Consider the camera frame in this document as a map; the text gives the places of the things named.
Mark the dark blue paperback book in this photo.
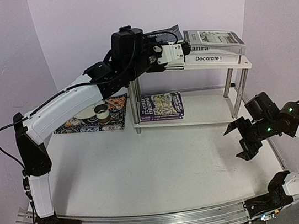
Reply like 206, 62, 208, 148
145, 25, 183, 44

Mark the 52-Storey Treehouse book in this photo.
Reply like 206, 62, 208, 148
140, 91, 184, 122

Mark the brown Decorate book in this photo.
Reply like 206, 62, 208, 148
185, 53, 241, 66

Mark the grey photo cover book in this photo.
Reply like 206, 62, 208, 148
183, 29, 246, 55

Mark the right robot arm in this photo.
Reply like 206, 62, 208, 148
225, 92, 299, 221

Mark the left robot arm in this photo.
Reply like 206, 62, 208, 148
0, 26, 166, 224

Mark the white two-tier shelf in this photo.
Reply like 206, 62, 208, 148
128, 56, 252, 134

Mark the patterned placemat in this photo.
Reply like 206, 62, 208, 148
54, 93, 127, 134

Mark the glass cup with brown band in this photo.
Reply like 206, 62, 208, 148
94, 104, 110, 124

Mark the white pink plate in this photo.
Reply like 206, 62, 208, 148
74, 105, 96, 120

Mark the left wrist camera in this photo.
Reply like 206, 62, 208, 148
153, 42, 191, 65

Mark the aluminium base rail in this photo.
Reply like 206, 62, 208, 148
12, 174, 299, 224

